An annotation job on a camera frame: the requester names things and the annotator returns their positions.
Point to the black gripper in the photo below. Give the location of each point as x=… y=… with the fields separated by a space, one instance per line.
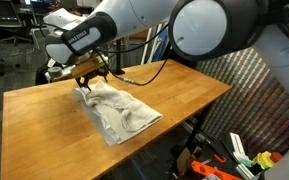
x=92 y=76

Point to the white woven cloth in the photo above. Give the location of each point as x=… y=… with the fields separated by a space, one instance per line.
x=124 y=106

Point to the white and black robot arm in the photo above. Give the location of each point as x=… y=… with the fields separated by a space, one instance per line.
x=197 y=26

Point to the black vertical stand pole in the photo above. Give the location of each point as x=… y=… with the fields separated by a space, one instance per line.
x=118 y=63

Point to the grey tape roll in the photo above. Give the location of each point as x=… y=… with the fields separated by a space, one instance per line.
x=54 y=72

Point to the white pipe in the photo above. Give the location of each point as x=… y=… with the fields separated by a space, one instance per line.
x=146 y=46
x=154 y=45

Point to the open cardboard box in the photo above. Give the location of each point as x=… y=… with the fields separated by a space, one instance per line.
x=184 y=160

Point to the yellow green plastic object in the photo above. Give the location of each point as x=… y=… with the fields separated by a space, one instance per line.
x=263 y=159

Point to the orange round cap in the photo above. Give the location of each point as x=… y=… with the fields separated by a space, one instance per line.
x=276 y=156

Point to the brown wrist camera box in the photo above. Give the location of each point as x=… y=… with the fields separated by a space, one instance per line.
x=84 y=68

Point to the silver floor rail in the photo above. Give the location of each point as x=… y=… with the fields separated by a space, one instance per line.
x=187 y=126

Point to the white aluminium rail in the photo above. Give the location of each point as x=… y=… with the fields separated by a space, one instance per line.
x=239 y=146

